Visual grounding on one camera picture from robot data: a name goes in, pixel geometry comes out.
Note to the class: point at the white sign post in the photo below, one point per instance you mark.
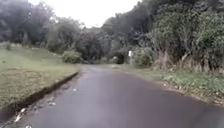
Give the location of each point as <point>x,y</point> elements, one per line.
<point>130,54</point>

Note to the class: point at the dark grey asphalt road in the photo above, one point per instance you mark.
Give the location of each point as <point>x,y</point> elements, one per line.
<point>113,100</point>

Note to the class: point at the grass verge with leaves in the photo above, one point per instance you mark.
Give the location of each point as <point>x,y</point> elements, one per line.
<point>200,83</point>

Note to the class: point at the grass slope beside road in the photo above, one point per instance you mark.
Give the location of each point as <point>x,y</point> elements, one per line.
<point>26,70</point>

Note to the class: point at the stone kerb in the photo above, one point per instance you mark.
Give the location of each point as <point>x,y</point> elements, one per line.
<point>43,91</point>

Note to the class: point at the round green bush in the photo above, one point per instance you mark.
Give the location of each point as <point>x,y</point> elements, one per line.
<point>72,57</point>

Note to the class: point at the dense wood of trees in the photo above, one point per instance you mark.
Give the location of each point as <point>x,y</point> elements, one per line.
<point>160,30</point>

